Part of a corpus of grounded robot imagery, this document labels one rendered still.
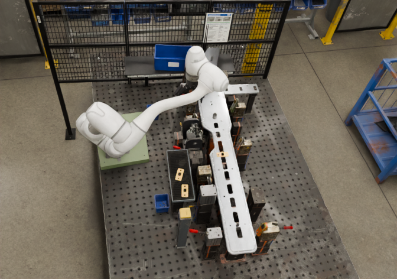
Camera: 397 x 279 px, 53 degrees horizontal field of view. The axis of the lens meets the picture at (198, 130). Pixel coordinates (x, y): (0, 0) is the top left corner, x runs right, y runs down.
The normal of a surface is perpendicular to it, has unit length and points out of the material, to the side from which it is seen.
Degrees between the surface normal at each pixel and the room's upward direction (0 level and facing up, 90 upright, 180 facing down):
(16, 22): 95
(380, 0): 90
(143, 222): 0
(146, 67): 0
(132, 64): 0
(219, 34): 90
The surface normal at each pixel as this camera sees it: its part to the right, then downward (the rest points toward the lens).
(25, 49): 0.19, 0.75
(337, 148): 0.09, -0.61
